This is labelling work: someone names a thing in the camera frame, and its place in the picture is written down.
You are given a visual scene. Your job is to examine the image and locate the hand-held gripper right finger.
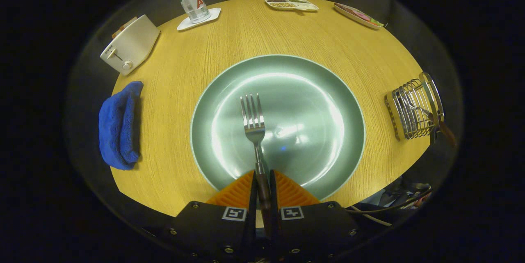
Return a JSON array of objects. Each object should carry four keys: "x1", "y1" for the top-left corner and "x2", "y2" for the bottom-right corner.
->
[{"x1": 269, "y1": 169, "x2": 361, "y2": 261}]

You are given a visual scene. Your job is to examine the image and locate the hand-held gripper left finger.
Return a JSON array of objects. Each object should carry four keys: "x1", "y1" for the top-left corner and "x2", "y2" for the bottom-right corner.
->
[{"x1": 170, "y1": 169, "x2": 258, "y2": 263}]

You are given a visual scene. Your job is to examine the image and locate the metal fork with brown handle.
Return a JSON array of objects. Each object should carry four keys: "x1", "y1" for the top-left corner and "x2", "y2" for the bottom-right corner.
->
[{"x1": 240, "y1": 93, "x2": 273, "y2": 237}]

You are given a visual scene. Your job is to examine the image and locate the metal spoon with brown handle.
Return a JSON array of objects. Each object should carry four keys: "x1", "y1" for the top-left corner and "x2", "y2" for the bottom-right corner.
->
[{"x1": 404, "y1": 103, "x2": 457, "y2": 146}]

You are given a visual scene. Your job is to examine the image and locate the pale green round plate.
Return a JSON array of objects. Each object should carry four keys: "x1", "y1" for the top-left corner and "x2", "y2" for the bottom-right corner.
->
[{"x1": 190, "y1": 54, "x2": 366, "y2": 202}]

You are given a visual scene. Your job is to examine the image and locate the blue folded towel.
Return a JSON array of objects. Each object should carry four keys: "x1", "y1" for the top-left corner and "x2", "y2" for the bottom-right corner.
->
[{"x1": 98, "y1": 81, "x2": 144, "y2": 171}]

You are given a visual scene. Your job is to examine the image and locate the white square coaster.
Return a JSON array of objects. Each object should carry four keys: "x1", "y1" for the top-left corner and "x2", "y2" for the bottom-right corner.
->
[{"x1": 177, "y1": 7, "x2": 221, "y2": 31}]

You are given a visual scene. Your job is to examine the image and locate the white divided dish with beans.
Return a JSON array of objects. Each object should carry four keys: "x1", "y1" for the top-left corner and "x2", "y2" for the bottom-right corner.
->
[{"x1": 265, "y1": 0, "x2": 319, "y2": 12}]

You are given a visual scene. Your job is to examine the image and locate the white toaster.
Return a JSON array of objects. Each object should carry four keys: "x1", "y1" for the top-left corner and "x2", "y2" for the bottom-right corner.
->
[{"x1": 100, "y1": 14, "x2": 161, "y2": 76}]

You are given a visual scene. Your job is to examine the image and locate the plate of toy food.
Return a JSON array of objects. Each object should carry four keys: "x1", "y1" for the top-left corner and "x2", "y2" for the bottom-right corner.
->
[{"x1": 333, "y1": 2, "x2": 384, "y2": 30}]

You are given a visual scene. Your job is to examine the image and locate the small white labelled bottle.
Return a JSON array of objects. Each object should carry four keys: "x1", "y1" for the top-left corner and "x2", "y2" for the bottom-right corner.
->
[{"x1": 179, "y1": 0, "x2": 211, "y2": 24}]

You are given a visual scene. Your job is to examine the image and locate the brown toast slice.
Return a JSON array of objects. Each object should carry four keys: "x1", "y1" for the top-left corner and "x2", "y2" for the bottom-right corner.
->
[{"x1": 112, "y1": 17, "x2": 138, "y2": 39}]

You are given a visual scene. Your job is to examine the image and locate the white cable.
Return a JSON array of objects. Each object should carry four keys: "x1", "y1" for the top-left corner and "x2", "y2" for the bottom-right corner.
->
[{"x1": 349, "y1": 206, "x2": 392, "y2": 227}]

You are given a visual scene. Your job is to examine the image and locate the metal wire cutlery basket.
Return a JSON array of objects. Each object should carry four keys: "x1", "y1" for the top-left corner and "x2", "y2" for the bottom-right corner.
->
[{"x1": 384, "y1": 71, "x2": 445, "y2": 141}]

